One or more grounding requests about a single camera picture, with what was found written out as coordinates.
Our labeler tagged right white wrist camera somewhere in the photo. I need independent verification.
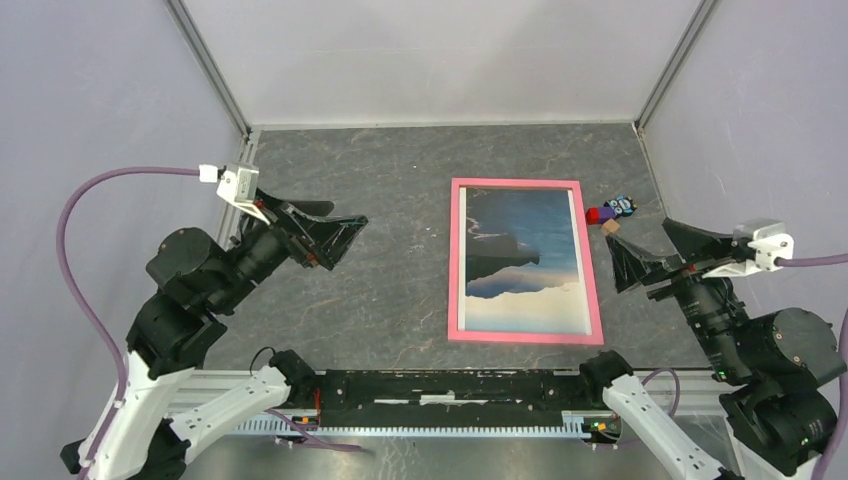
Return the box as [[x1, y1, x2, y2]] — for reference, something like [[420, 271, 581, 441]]
[[703, 218, 794, 278]]

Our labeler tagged blue owl toy block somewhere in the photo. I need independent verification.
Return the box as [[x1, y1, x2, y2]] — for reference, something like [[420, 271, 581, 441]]
[[604, 195, 638, 218]]

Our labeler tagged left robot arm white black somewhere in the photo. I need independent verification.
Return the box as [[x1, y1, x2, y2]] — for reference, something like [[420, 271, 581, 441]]
[[60, 192, 368, 479]]

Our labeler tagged sea landscape photo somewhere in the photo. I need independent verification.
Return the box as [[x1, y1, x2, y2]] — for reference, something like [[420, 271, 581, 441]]
[[463, 186, 593, 335]]

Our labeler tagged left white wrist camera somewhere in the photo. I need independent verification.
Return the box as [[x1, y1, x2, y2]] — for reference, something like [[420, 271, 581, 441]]
[[198, 163, 271, 225]]

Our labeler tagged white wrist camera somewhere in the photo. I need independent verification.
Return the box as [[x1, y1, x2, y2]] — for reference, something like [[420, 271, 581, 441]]
[[198, 163, 271, 225], [703, 218, 794, 278]]

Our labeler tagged small brown wooden cube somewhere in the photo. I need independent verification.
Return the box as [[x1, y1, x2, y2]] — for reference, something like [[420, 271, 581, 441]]
[[601, 219, 621, 236]]

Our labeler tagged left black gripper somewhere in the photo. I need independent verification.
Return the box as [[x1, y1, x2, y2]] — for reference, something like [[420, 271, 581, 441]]
[[213, 185, 372, 310]]

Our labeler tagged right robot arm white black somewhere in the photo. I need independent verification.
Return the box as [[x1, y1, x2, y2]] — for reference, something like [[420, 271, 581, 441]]
[[605, 219, 847, 479]]

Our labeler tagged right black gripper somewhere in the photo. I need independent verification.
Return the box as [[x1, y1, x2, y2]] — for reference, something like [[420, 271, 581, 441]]
[[605, 214, 753, 375]]

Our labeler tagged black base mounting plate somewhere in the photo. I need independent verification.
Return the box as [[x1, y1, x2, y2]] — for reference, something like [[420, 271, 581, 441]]
[[278, 368, 613, 428]]

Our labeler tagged pink wooden picture frame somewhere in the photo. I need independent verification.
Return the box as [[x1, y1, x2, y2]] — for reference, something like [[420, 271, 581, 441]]
[[447, 177, 605, 347]]

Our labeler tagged white slotted cable duct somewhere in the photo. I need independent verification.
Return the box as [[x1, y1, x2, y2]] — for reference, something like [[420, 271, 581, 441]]
[[230, 413, 620, 440]]

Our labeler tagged aluminium rail frame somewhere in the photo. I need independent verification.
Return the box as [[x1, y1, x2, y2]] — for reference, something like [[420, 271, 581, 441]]
[[129, 125, 773, 480]]

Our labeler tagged red purple toy block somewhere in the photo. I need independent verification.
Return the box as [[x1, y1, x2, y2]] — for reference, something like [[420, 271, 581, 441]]
[[585, 206, 617, 225]]

